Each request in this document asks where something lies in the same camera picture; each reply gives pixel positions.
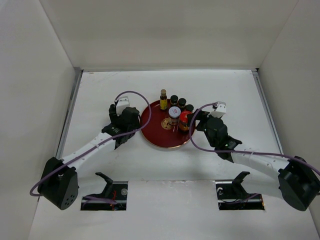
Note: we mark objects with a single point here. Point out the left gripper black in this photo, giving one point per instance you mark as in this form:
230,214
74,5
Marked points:
115,117

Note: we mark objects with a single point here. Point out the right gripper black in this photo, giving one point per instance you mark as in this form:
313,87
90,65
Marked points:
202,116

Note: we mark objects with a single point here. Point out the red-lid sauce jar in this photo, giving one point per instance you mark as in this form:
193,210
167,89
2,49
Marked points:
184,121

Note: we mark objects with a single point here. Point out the black-cap spice bottle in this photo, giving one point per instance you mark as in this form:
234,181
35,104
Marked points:
182,103
174,100
189,108

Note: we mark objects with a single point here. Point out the small yellow-label brown bottle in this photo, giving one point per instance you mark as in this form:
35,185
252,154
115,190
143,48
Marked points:
163,102

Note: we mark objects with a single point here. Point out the white-lid jar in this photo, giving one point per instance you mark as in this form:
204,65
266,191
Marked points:
174,115

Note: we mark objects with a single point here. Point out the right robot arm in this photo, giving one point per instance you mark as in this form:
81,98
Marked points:
293,179

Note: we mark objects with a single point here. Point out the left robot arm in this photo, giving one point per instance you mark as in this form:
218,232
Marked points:
59,180

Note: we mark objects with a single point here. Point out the round red lacquer tray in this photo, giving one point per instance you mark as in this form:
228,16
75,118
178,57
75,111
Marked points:
160,133

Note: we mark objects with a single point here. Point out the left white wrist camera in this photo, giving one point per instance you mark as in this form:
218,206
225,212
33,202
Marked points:
121,103

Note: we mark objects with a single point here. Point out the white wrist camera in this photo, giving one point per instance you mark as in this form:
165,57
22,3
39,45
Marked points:
121,103
219,109

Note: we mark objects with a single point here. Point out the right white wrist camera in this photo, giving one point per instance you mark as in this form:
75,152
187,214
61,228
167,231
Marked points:
219,109

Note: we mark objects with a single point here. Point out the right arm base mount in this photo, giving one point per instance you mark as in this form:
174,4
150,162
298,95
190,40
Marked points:
231,196

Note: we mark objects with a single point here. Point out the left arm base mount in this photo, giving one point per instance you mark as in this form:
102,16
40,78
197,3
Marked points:
112,198

